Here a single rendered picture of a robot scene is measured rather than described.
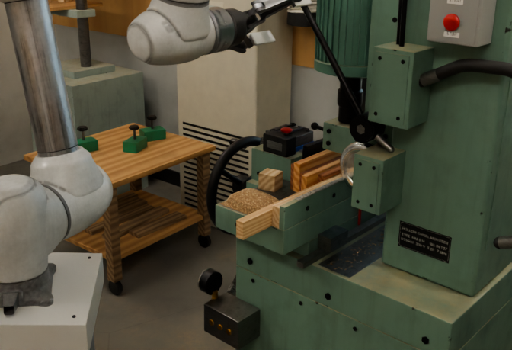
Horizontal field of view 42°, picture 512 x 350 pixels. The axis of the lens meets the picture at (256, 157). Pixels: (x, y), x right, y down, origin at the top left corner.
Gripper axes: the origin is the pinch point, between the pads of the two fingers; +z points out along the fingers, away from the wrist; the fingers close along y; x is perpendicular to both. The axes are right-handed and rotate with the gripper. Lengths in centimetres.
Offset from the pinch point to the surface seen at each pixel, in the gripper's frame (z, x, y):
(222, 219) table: -15.2, -29.8, -34.5
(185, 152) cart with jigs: 74, 21, -141
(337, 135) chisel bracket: 10.5, -25.8, -12.9
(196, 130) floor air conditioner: 104, 37, -160
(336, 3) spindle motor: 5.8, -3.5, 9.2
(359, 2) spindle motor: 7.6, -6.3, 12.9
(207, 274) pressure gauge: -13, -38, -52
